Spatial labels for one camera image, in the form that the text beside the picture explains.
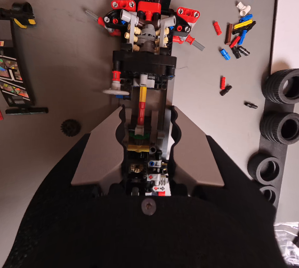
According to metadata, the black rubber lego tire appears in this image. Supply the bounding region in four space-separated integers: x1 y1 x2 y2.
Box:
259 185 279 205
248 154 282 184
260 112 299 145
262 68 299 105

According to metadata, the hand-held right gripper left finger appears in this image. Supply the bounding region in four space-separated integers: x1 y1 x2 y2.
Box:
71 106 128 195

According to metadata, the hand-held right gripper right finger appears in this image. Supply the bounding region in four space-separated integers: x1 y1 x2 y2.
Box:
168 106 225 196

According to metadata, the pile of small lego pins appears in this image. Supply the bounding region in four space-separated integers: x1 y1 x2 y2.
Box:
212 0 260 60

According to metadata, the black lego gear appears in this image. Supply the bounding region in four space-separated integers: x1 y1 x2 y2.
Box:
61 119 82 137

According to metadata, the lego car chassis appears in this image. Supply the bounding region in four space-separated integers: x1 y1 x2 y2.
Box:
85 0 206 197

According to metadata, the clear plastic bag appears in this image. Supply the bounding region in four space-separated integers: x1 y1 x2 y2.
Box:
274 222 299 268

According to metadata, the black stickered lego panel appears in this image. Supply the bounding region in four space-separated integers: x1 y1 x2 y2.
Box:
0 2 49 115

